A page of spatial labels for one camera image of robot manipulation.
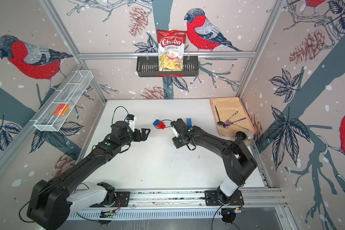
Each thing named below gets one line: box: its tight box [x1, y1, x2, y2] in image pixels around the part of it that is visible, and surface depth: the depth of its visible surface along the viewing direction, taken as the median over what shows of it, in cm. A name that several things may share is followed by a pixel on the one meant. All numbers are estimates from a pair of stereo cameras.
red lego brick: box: [156, 121, 166, 130], surface depth 103 cm
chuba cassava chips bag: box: [157, 28, 187, 72], surface depth 87 cm
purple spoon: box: [222, 117, 247, 129], surface depth 106 cm
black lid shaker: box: [235, 130, 247, 140], surface depth 87 cm
